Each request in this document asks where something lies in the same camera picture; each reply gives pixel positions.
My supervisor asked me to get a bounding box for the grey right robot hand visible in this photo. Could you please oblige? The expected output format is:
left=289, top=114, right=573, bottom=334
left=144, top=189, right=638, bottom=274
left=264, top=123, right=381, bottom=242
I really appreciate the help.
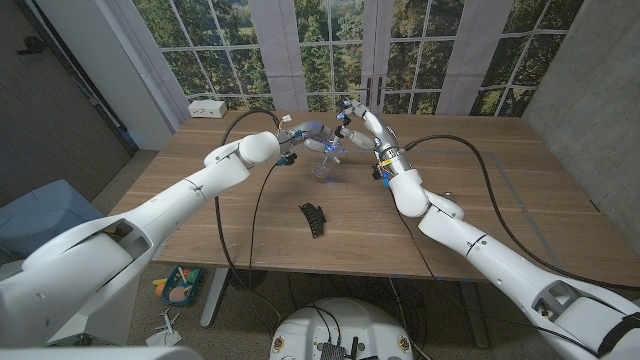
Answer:
left=335, top=98, right=409, bottom=180

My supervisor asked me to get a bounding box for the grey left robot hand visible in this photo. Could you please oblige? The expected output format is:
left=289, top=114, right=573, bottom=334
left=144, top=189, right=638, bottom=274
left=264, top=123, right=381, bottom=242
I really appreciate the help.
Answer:
left=277, top=119, right=347, bottom=164

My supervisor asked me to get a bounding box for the clear plastic spray bottle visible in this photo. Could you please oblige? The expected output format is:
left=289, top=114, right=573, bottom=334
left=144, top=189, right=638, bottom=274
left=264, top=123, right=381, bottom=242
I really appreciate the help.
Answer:
left=309, top=135, right=346, bottom=180

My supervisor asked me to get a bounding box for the black hair claw clip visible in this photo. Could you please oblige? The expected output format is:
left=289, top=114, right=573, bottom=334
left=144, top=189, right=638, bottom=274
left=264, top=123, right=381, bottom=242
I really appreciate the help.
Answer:
left=298, top=202, right=327, bottom=239

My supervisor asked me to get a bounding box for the printed window forest backdrop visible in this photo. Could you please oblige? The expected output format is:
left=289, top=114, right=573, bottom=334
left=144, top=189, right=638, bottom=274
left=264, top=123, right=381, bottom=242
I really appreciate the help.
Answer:
left=107, top=0, right=586, bottom=119

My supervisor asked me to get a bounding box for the white power strip box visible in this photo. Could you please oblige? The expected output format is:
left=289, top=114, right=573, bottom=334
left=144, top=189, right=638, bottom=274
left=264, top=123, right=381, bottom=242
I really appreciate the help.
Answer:
left=187, top=99, right=228, bottom=120

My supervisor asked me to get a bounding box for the black round floor object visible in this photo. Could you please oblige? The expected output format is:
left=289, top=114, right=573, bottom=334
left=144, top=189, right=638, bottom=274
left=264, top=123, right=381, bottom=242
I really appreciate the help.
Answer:
left=228, top=268, right=269, bottom=292

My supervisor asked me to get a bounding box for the white table leg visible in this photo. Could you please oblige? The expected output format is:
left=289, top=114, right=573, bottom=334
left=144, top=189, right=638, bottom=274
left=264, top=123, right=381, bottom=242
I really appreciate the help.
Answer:
left=200, top=268, right=230, bottom=330

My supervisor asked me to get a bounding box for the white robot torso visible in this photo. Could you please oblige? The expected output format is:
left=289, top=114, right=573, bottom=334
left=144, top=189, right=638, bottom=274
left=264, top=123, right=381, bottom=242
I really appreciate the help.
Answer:
left=269, top=297, right=415, bottom=360

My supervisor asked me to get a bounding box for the teal toy basket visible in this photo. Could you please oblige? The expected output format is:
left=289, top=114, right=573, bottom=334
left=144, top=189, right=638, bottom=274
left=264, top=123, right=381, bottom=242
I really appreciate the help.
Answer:
left=153, top=264, right=205, bottom=307

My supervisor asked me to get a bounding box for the grey table leg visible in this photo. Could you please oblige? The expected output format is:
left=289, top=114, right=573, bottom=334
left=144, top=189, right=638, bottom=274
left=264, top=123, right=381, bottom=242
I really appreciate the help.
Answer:
left=457, top=280, right=490, bottom=350

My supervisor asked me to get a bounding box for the white toy airplane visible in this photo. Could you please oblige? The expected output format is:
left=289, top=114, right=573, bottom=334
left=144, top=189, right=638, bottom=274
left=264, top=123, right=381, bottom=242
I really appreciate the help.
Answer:
left=145, top=308, right=183, bottom=348

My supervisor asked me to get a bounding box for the blue-grey storage bin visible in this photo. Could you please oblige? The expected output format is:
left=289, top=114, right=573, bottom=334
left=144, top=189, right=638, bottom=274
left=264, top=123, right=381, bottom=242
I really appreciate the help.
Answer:
left=0, top=179, right=109, bottom=266

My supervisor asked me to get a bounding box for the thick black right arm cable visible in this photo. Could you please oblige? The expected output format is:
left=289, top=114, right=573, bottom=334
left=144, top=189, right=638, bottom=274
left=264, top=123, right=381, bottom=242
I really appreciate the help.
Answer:
left=403, top=133, right=640, bottom=292

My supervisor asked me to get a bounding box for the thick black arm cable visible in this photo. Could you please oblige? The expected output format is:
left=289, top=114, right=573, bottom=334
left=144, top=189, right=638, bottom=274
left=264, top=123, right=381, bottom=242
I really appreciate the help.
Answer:
left=403, top=133, right=640, bottom=292
left=213, top=108, right=284, bottom=321

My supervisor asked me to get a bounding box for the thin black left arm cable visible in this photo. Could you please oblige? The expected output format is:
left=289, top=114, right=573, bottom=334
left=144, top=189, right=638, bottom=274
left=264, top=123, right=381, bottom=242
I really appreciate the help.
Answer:
left=248, top=162, right=281, bottom=326

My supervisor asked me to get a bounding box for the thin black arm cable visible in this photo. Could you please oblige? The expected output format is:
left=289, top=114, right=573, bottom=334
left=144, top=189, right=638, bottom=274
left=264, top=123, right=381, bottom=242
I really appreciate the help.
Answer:
left=248, top=162, right=281, bottom=326
left=394, top=199, right=601, bottom=359

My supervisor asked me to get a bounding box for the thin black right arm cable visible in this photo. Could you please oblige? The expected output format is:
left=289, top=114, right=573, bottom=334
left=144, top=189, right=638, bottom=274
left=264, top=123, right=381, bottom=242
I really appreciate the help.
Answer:
left=394, top=199, right=601, bottom=359

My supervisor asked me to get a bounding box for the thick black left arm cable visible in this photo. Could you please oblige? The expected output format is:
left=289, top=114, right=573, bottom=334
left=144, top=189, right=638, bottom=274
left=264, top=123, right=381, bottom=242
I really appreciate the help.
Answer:
left=213, top=108, right=284, bottom=321

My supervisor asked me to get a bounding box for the black door handle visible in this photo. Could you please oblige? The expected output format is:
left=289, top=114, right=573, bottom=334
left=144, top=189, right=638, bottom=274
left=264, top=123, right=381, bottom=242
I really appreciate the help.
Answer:
left=16, top=35, right=50, bottom=56

